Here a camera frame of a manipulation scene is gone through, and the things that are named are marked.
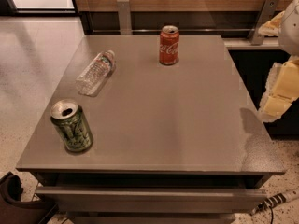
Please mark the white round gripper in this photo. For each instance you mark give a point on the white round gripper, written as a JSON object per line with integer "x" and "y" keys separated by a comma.
{"x": 291, "y": 32}

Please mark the red coke can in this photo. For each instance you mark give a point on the red coke can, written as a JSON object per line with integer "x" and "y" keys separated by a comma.
{"x": 168, "y": 50}

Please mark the green soda can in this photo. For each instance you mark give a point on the green soda can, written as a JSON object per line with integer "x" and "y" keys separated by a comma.
{"x": 69, "y": 120}

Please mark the clear plastic water bottle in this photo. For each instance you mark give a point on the clear plastic water bottle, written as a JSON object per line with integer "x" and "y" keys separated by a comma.
{"x": 94, "y": 77}

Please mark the dark chair corner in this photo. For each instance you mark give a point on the dark chair corner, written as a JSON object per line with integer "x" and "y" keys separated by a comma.
{"x": 14, "y": 211}

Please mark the right metal bracket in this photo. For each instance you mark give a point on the right metal bracket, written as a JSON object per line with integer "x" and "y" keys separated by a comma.
{"x": 266, "y": 13}

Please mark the metal bracket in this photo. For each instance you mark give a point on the metal bracket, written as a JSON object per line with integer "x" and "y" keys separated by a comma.
{"x": 266, "y": 13}
{"x": 124, "y": 15}

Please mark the left metal bracket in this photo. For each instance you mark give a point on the left metal bracket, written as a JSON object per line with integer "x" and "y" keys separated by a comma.
{"x": 124, "y": 15}

